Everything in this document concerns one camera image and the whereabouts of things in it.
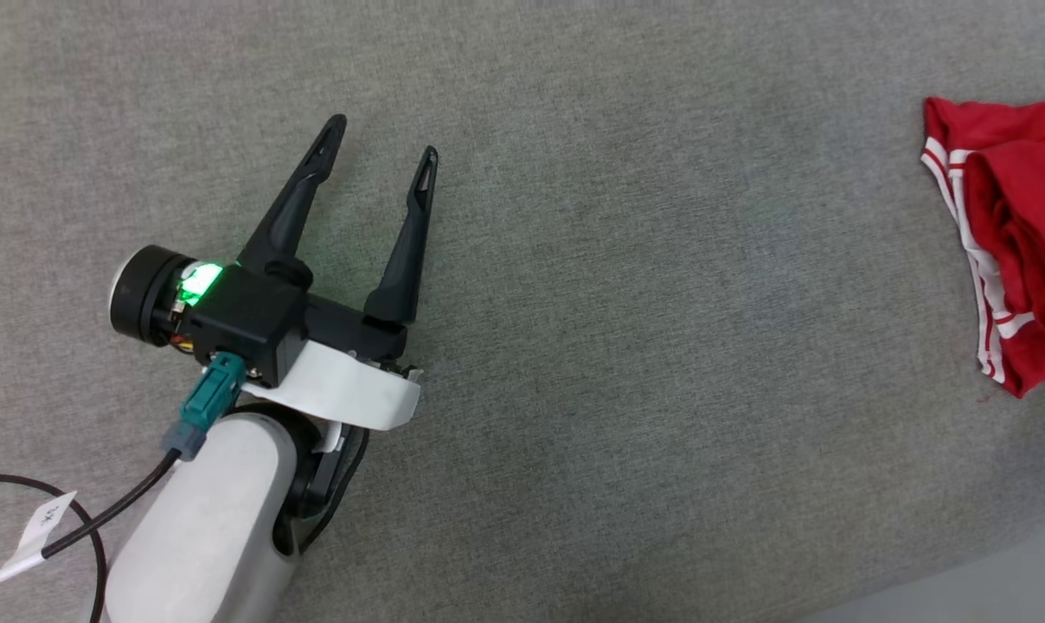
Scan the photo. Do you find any red and white basketball jersey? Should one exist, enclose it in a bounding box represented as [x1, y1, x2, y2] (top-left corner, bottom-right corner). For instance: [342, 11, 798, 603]
[920, 97, 1045, 399]

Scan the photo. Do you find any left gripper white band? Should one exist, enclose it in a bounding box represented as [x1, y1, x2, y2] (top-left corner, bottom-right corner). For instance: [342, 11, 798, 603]
[112, 115, 439, 431]

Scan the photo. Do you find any white paper cable tag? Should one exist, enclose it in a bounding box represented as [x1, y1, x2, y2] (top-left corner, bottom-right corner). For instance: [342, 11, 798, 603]
[0, 491, 78, 582]

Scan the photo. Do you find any black cable with teal plug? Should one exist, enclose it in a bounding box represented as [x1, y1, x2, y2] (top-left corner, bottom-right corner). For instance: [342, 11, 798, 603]
[0, 353, 248, 623]

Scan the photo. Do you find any grey fabric sofa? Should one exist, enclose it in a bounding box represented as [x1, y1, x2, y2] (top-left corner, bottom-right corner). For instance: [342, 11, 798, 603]
[0, 0, 1045, 623]

